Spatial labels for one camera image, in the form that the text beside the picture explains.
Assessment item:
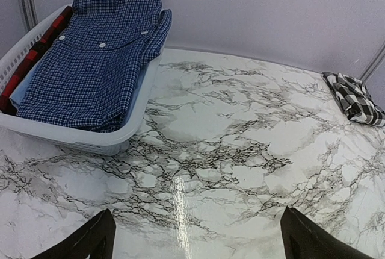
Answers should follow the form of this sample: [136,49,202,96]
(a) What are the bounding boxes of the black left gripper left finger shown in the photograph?
[34,209,116,259]

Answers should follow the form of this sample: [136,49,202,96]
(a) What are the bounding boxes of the light blue folded shirt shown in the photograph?
[10,66,37,110]

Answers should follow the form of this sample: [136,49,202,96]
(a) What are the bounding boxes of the white plastic basket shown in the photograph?
[1,6,162,155]

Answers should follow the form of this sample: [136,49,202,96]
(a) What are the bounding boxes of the red black plaid shirt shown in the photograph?
[1,6,73,116]

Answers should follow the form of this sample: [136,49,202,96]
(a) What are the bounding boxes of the black white checked shirt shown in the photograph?
[322,72,384,127]

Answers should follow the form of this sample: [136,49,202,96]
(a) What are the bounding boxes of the right aluminium corner post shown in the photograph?
[360,42,385,82]

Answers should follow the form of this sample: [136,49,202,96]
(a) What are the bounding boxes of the blue gingham shirt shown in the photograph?
[17,0,172,133]

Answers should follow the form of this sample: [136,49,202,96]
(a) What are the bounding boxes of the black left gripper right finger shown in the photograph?
[280,207,369,259]

